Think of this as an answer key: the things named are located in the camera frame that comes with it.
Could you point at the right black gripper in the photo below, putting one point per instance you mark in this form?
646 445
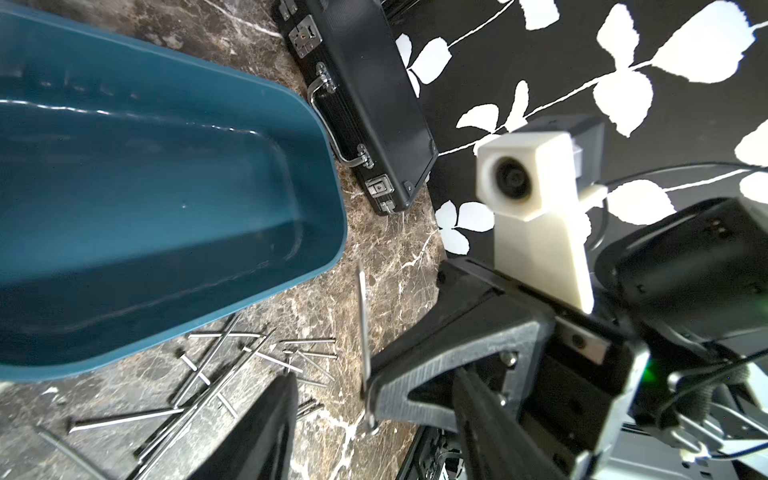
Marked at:
535 389

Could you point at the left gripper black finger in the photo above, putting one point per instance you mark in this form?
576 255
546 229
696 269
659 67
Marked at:
261 444

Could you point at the teal plastic storage box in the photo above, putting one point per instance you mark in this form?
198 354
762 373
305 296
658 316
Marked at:
145 193

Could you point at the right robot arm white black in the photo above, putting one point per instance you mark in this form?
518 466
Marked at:
701 272

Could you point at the steel nail pile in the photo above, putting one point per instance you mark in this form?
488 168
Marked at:
214 392

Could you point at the long steel nail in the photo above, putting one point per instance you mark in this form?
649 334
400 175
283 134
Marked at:
90 424

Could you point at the black carrying case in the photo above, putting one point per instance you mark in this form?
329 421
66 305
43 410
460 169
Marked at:
360 90

